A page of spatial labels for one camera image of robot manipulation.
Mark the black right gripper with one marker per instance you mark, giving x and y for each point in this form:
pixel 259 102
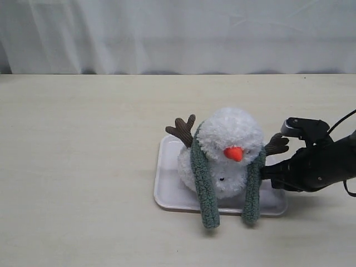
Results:
pixel 314 171

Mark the white plush snowman toy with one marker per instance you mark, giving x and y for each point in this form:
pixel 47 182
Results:
pixel 227 118

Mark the green knitted cloth piece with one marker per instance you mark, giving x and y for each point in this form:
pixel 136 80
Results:
pixel 205 189

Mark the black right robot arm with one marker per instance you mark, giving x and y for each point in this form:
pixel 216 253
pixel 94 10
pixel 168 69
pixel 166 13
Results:
pixel 306 150

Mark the white plastic tray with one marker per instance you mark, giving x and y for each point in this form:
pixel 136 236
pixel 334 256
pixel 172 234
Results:
pixel 171 194

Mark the white backdrop curtain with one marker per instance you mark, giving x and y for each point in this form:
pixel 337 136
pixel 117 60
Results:
pixel 177 37

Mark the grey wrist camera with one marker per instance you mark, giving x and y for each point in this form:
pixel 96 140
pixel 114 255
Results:
pixel 311 131

